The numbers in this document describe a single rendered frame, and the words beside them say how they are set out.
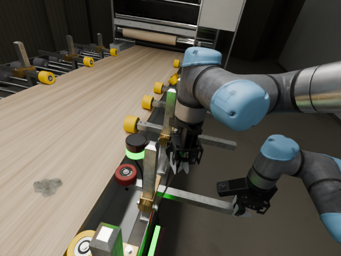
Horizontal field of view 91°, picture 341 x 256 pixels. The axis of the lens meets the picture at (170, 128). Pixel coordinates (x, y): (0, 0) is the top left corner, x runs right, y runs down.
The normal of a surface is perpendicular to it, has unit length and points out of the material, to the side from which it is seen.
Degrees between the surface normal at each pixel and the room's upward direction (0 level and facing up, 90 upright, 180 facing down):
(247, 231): 0
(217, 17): 90
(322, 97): 107
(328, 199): 68
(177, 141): 1
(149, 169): 90
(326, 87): 86
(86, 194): 0
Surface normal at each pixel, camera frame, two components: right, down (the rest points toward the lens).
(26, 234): 0.12, -0.81
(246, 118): 0.37, 0.55
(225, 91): -0.67, -0.35
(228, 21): -0.21, 0.55
